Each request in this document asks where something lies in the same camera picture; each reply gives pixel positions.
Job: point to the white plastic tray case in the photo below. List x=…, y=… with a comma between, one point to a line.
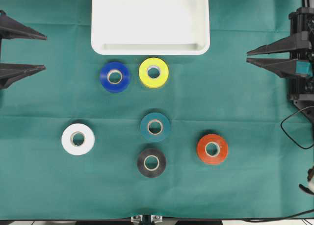
x=150, y=27

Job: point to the white tape roll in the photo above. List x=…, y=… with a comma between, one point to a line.
x=78, y=139

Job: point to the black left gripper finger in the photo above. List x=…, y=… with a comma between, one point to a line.
x=10, y=73
x=12, y=29

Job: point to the black tape roll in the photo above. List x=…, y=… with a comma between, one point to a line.
x=151, y=163

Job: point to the red orange tape roll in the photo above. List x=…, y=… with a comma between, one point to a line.
x=212, y=149

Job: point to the yellow tape roll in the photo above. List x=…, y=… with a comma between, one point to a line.
x=153, y=72

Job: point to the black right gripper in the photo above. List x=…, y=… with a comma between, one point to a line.
x=301, y=47

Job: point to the green table cloth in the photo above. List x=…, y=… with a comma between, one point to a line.
x=217, y=92

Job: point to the blue tape roll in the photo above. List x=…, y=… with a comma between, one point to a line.
x=115, y=77

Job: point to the metal table clamp bracket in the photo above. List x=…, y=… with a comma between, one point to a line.
x=146, y=219

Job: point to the white object at edge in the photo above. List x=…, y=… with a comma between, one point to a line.
x=310, y=179

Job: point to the teal green tape roll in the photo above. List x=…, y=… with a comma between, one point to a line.
x=155, y=127

